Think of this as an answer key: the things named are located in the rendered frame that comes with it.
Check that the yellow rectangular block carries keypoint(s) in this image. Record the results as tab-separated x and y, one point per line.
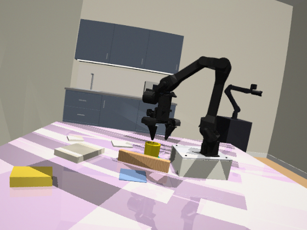
31	176

